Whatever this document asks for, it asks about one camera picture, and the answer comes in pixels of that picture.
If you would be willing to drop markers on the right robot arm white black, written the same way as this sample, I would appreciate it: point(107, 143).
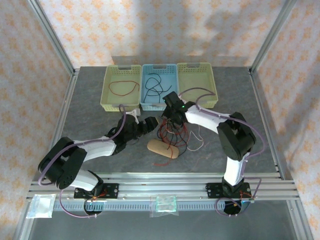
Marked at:
point(235, 140)

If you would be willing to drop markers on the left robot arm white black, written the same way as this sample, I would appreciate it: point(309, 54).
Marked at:
point(100, 150)

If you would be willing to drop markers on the brown oblong cork block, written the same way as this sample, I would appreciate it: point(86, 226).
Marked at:
point(156, 147)

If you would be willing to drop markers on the blue plastic basket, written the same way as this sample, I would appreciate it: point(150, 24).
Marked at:
point(170, 80)

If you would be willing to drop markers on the green plastic basket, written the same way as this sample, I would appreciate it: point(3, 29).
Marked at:
point(197, 80)
point(121, 75)

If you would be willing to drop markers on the aluminium mounting rails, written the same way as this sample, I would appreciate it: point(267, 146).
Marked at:
point(162, 185)

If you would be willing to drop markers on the clear green plastic bag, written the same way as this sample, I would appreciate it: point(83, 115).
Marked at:
point(163, 203)

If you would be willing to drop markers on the white blue plastic packet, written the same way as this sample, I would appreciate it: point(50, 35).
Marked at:
point(41, 206)

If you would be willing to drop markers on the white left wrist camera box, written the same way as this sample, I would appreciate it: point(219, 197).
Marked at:
point(133, 115)

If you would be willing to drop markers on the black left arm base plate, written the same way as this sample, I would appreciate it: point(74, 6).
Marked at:
point(112, 191)

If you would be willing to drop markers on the aluminium table side rail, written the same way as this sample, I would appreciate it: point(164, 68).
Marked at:
point(65, 110)
point(260, 100)

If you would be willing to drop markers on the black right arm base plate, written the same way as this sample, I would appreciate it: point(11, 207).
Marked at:
point(212, 191)

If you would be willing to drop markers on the aluminium corner post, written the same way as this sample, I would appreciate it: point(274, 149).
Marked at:
point(53, 37)
point(272, 33)

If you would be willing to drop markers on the aluminium frame leg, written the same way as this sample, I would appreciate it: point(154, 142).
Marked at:
point(300, 220)
point(23, 222)

